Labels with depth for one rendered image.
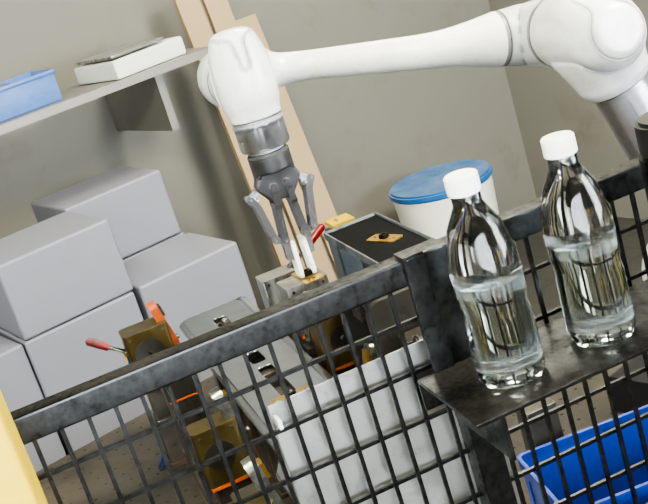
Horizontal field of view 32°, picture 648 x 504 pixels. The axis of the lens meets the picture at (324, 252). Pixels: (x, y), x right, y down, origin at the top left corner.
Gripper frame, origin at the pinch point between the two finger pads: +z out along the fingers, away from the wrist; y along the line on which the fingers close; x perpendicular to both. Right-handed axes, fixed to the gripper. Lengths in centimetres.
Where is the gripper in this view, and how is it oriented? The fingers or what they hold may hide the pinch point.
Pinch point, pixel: (301, 255)
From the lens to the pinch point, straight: 199.0
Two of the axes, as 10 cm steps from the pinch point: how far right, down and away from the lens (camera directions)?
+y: -8.9, 3.6, -2.6
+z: 2.9, 9.1, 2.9
